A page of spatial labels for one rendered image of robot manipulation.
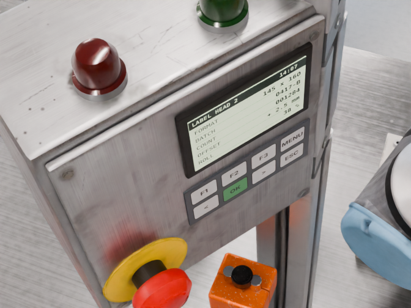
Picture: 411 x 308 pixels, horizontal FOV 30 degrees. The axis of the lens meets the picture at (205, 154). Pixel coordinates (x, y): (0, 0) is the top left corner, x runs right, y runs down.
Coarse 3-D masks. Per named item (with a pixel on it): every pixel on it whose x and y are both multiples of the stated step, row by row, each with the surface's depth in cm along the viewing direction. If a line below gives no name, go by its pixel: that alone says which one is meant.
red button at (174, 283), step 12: (144, 264) 46; (156, 264) 47; (132, 276) 47; (144, 276) 46; (156, 276) 45; (168, 276) 45; (180, 276) 46; (144, 288) 45; (156, 288) 45; (168, 288) 45; (180, 288) 45; (132, 300) 46; (144, 300) 45; (156, 300) 45; (168, 300) 45; (180, 300) 46
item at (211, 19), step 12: (204, 0) 37; (216, 0) 36; (228, 0) 36; (240, 0) 37; (204, 12) 37; (216, 12) 37; (228, 12) 37; (240, 12) 37; (204, 24) 38; (216, 24) 37; (228, 24) 37; (240, 24) 38
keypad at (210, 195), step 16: (304, 128) 46; (272, 144) 45; (288, 144) 46; (304, 144) 47; (240, 160) 44; (256, 160) 45; (272, 160) 46; (288, 160) 47; (224, 176) 44; (240, 176) 45; (256, 176) 47; (192, 192) 43; (208, 192) 45; (224, 192) 46; (240, 192) 47; (192, 208) 45; (208, 208) 46; (192, 224) 46
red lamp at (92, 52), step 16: (80, 48) 35; (96, 48) 35; (112, 48) 35; (80, 64) 35; (96, 64) 34; (112, 64) 35; (80, 80) 35; (96, 80) 35; (112, 80) 35; (96, 96) 36; (112, 96) 36
